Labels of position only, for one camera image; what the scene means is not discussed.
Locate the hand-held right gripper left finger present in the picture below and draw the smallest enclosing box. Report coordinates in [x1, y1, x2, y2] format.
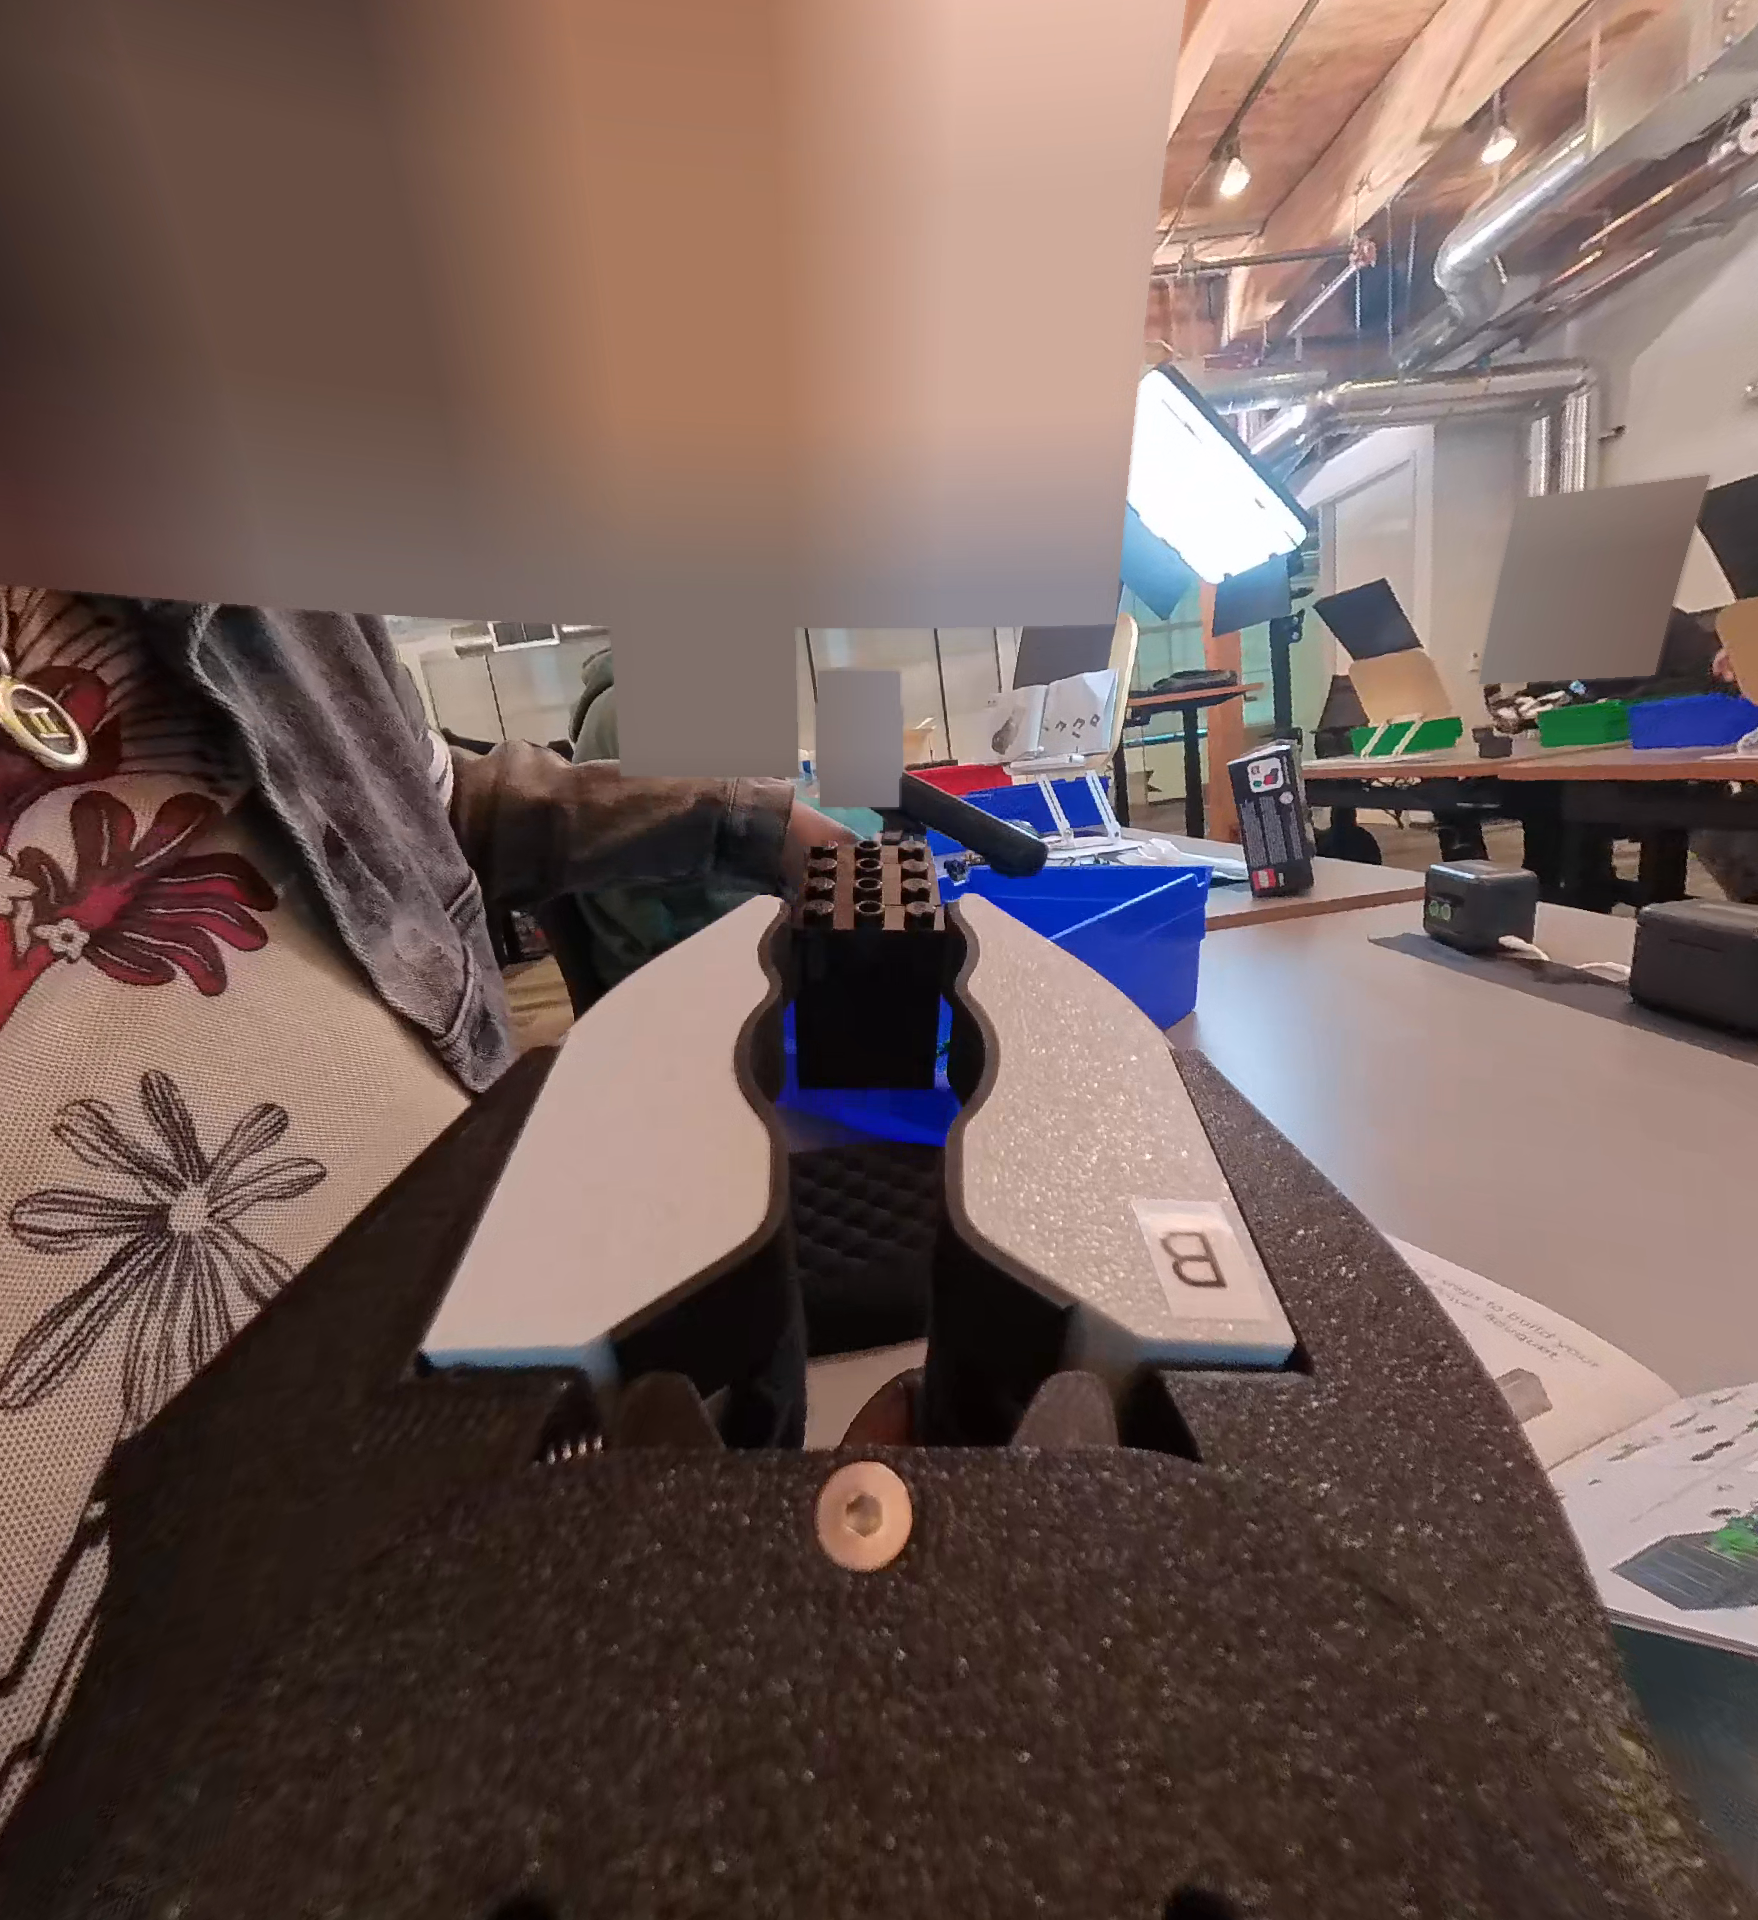
[416, 893, 793, 1373]

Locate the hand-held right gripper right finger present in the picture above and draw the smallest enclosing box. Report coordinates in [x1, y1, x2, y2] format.
[943, 893, 1300, 1368]

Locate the black lego block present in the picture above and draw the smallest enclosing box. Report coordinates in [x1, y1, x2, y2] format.
[791, 837, 959, 1093]

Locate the person's left forearm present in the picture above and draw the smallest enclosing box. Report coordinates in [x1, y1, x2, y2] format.
[448, 742, 859, 961]

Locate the black lego set box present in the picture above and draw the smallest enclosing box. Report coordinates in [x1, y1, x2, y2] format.
[1223, 737, 1320, 901]

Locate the lego instruction booklet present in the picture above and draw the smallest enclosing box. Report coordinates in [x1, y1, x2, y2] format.
[1381, 1229, 1758, 1680]

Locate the white stand with booklet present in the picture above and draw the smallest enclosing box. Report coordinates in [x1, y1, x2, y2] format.
[992, 667, 1125, 863]

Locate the large blue plastic bin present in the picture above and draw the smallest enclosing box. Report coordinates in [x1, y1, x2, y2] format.
[777, 856, 1213, 1145]

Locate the studio light panel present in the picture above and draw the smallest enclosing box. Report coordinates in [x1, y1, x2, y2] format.
[1122, 363, 1317, 590]

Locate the black board on stand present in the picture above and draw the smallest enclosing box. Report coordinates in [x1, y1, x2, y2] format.
[1314, 577, 1465, 757]

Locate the small black label printer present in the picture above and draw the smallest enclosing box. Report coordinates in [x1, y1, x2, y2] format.
[1424, 856, 1544, 955]

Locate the person's floral shirt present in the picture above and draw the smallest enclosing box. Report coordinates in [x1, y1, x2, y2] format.
[0, 577, 580, 1920]

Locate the wooden desk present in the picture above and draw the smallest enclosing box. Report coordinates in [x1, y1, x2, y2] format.
[1297, 731, 1758, 901]

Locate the grey board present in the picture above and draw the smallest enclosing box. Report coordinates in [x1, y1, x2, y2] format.
[1479, 476, 1713, 691]

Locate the dark grey label printer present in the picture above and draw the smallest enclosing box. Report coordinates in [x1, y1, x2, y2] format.
[1628, 897, 1758, 1040]

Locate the long blue plastic bin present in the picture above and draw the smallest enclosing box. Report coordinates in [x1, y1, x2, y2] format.
[1628, 689, 1758, 752]

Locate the round pendant necklace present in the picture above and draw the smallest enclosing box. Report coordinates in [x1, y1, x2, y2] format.
[0, 606, 92, 774]

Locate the silver air duct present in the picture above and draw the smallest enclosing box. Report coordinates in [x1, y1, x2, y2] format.
[1239, 0, 1758, 496]

